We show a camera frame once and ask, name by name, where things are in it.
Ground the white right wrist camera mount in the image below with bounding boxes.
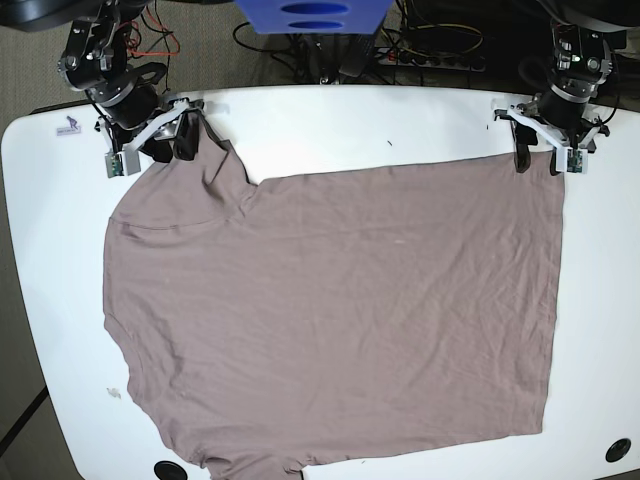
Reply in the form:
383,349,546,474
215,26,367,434
104,98,231,179

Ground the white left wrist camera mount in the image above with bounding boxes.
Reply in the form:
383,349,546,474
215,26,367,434
493,102,610,174

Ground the black right cable grommet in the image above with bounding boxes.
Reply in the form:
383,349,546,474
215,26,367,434
605,438,632,463

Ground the black cable grommet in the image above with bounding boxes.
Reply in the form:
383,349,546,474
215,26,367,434
153,460,188,480
605,438,632,463

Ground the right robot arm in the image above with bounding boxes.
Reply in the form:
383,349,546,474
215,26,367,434
1,1,204,177

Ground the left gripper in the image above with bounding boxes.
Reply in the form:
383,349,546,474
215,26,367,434
494,90,601,177

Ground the small lint scrap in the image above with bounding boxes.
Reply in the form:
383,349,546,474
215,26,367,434
107,388,122,399

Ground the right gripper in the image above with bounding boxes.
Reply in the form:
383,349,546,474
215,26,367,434
94,84,200,164

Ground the black power strip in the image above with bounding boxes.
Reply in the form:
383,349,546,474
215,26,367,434
374,47,487,73

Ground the black left cable grommet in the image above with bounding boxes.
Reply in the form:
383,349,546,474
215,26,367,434
153,460,188,480

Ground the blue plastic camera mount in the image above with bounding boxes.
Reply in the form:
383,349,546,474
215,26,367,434
235,0,392,34

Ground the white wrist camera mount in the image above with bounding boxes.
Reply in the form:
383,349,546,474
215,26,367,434
104,98,231,179
493,102,610,174

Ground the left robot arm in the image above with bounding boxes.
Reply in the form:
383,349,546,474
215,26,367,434
494,1,622,176

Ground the small white logo sticker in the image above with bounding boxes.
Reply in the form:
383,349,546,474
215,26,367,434
56,116,82,137

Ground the mauve T-shirt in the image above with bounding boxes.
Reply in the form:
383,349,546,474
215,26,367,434
103,138,565,479

